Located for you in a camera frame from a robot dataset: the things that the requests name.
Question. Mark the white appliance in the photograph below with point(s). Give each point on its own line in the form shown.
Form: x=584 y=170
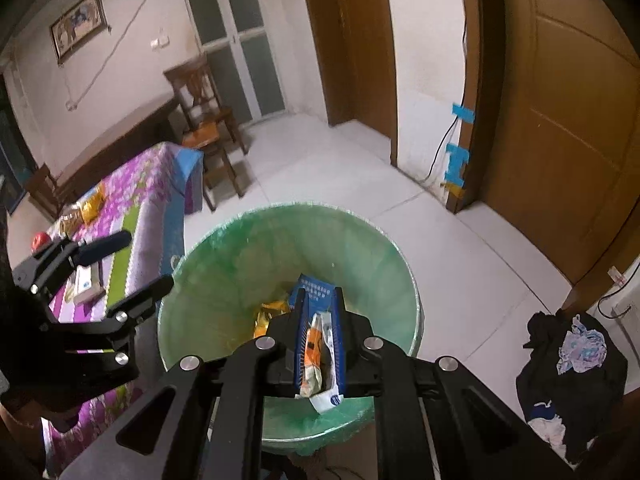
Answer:
x=625 y=285

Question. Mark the pale floral cloth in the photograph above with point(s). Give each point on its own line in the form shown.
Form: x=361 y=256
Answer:
x=582 y=345

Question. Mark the green trash bin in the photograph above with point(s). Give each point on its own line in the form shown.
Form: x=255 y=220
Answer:
x=240 y=270

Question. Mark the white blue carton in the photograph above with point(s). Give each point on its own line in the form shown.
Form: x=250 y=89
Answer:
x=87 y=285

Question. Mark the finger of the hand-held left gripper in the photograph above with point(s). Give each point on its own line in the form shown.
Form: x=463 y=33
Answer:
x=100 y=247
x=145 y=300

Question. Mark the pile of dark clothes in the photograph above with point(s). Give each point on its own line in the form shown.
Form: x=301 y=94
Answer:
x=565 y=395

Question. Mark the dark window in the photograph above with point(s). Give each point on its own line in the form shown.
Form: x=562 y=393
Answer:
x=12 y=145

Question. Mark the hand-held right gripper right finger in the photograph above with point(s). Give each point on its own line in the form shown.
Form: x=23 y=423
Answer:
x=340 y=342

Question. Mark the gold foil box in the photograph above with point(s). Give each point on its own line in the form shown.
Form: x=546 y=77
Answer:
x=270 y=317

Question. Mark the blue tape piece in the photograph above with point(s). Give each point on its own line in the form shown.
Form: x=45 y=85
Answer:
x=457 y=160
x=462 y=112

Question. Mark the framed wall picture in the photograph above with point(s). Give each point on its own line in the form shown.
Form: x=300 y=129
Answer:
x=79 y=22

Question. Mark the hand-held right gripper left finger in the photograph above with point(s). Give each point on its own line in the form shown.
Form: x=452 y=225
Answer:
x=299 y=332

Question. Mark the white wall switch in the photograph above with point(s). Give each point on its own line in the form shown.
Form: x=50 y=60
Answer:
x=161 y=41

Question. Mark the crumpled gold wrapper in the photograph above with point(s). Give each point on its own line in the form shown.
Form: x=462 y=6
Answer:
x=70 y=222

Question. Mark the red apple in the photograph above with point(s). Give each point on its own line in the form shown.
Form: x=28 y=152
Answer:
x=39 y=241

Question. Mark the dark wooden chair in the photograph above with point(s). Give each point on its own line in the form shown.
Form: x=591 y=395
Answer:
x=45 y=190
x=205 y=120

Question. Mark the person's left hand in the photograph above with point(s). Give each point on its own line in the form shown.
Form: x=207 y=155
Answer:
x=15 y=427

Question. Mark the yellow tape piece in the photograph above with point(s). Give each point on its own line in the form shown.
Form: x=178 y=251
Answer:
x=452 y=191

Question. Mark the brown wooden door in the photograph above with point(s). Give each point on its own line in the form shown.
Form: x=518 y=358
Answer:
x=350 y=45
x=560 y=110

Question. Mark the orange white wrapper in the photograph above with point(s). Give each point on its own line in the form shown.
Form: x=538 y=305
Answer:
x=315 y=355

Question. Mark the dark blue box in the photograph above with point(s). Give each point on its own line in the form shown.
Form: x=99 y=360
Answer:
x=315 y=292

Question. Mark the crumpled amber wrapper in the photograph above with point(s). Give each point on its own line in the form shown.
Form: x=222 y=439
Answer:
x=94 y=204

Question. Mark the frosted glass door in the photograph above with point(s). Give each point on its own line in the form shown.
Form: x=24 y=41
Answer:
x=230 y=35

